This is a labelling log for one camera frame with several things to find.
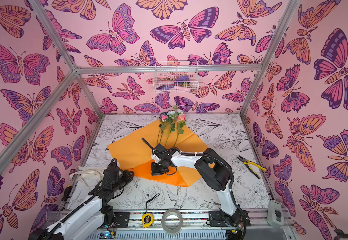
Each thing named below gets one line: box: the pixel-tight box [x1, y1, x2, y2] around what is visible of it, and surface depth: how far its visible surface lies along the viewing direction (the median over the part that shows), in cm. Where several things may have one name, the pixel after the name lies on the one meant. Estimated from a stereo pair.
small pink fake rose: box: [159, 114, 169, 143], surface depth 112 cm
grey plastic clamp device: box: [267, 200, 285, 229], surface depth 73 cm
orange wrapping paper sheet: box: [107, 121, 210, 188], surface depth 90 cm
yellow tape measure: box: [142, 192, 161, 228], surface depth 74 cm
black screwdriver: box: [61, 185, 72, 202], surface depth 87 cm
